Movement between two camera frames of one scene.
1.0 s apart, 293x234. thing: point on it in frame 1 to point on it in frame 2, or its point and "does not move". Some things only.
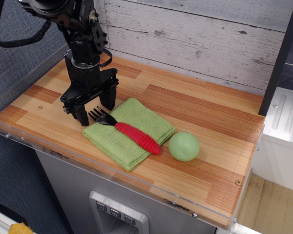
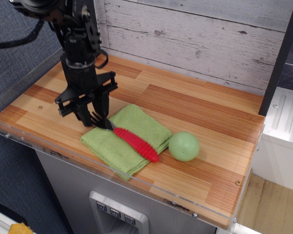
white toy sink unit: x=279 y=158 does not move
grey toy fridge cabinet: x=92 y=203 does not move
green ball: x=183 y=146 does not move
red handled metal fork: x=128 y=132 to x=126 y=137
